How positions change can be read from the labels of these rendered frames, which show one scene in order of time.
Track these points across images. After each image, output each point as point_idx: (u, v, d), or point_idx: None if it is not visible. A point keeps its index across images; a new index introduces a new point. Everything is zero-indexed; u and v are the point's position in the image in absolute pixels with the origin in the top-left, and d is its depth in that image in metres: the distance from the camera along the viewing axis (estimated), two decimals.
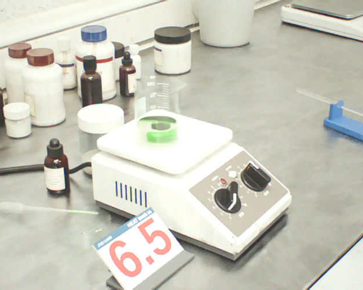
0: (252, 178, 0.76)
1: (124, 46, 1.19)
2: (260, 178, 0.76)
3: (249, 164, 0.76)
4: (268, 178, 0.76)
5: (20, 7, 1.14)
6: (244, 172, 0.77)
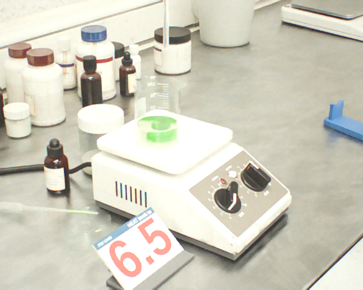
0: (252, 178, 0.76)
1: (124, 46, 1.19)
2: (260, 178, 0.76)
3: (249, 164, 0.76)
4: (268, 178, 0.76)
5: (20, 7, 1.14)
6: (244, 172, 0.77)
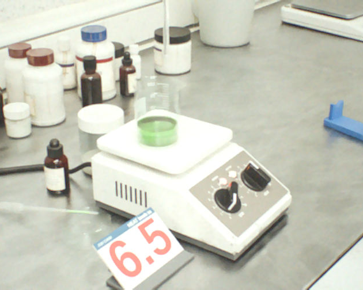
0: (252, 178, 0.76)
1: (124, 46, 1.19)
2: (260, 178, 0.76)
3: (249, 164, 0.76)
4: (268, 178, 0.76)
5: (20, 7, 1.14)
6: (244, 172, 0.77)
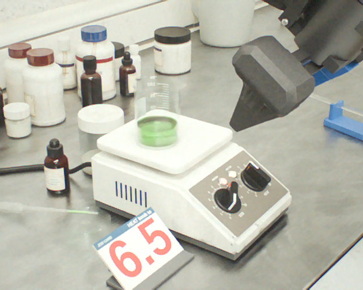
0: (252, 178, 0.76)
1: (124, 46, 1.19)
2: (260, 178, 0.76)
3: (249, 164, 0.76)
4: (268, 178, 0.76)
5: (20, 7, 1.14)
6: (244, 172, 0.77)
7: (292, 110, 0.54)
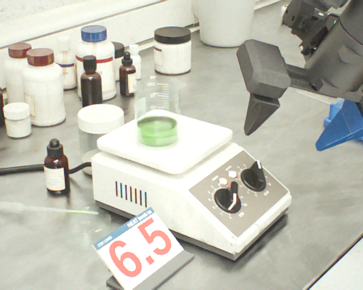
0: (251, 175, 0.77)
1: (124, 46, 1.19)
2: (256, 176, 0.76)
3: (254, 161, 0.77)
4: (262, 178, 0.75)
5: (20, 7, 1.14)
6: (248, 169, 0.77)
7: (268, 103, 0.65)
